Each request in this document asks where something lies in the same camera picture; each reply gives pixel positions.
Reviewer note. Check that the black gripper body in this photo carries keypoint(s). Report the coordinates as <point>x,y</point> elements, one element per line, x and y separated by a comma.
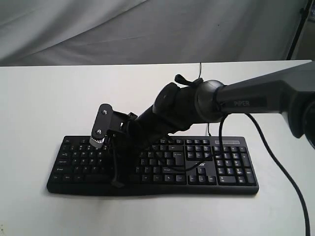
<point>126,138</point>

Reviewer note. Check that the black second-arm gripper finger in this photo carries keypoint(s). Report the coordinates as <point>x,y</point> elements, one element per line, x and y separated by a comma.
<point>123,172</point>

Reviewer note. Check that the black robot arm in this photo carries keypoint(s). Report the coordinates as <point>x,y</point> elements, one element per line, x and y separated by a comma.
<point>180,104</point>

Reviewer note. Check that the black acer keyboard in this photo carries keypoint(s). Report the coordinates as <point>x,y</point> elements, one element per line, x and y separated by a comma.
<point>182,165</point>

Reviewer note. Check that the grey backdrop cloth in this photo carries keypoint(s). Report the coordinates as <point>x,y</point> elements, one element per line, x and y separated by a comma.
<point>103,32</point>

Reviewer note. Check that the black tripod stand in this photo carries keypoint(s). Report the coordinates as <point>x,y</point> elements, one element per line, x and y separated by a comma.
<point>303,16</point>

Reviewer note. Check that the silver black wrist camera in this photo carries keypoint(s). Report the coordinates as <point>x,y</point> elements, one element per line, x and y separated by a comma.
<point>101,124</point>

